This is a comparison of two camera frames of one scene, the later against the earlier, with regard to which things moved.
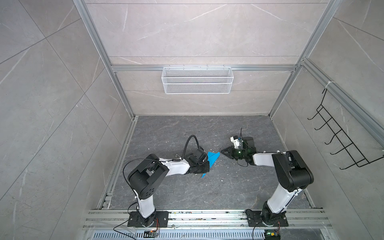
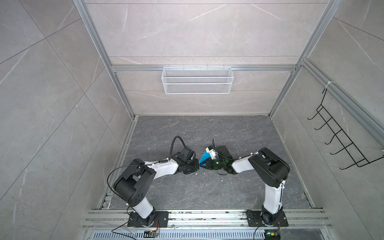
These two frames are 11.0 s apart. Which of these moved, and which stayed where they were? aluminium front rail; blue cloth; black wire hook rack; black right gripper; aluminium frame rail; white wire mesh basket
Moved: black right gripper; blue cloth
Stayed: aluminium front rail; aluminium frame rail; black wire hook rack; white wire mesh basket
